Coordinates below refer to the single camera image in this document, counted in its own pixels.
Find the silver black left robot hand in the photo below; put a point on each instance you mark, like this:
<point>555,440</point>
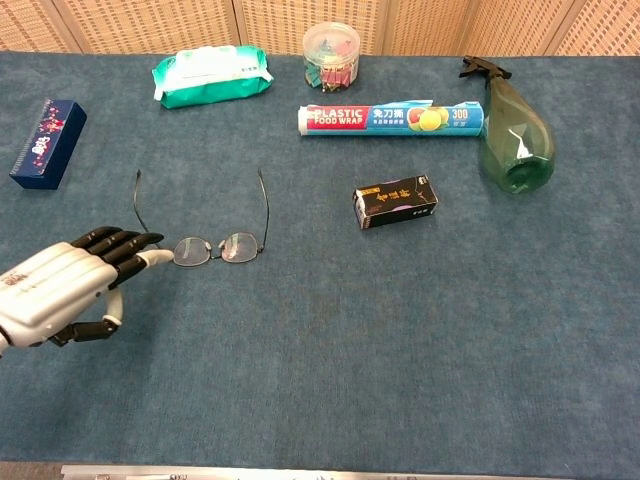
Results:
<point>55,290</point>

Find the thin wire-frame eyeglasses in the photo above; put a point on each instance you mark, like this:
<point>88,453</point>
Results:
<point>192,252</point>

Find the dark blue rectangular box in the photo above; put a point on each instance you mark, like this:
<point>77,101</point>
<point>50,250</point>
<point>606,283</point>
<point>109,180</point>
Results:
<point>47,145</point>

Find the green wet wipes pack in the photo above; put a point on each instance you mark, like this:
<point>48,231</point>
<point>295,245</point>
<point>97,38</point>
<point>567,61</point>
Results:
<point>215,80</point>

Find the woven rattan folding screen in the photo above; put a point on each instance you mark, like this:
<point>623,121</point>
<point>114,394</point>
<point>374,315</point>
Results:
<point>150,25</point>

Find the small black gold-print box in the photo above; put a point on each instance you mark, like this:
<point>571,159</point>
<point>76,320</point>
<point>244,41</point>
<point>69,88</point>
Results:
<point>395,202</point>

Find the clear jar of colourful clips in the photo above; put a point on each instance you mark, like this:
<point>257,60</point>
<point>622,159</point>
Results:
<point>330,60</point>

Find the blue plastic food wrap roll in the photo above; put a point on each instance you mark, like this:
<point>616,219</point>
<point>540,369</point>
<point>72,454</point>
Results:
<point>390,120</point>

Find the green spray bottle black nozzle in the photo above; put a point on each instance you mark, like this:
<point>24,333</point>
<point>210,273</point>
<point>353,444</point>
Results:
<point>515,140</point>

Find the aluminium rail bar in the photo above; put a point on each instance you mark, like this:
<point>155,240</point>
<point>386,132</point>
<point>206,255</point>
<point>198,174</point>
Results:
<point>300,474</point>

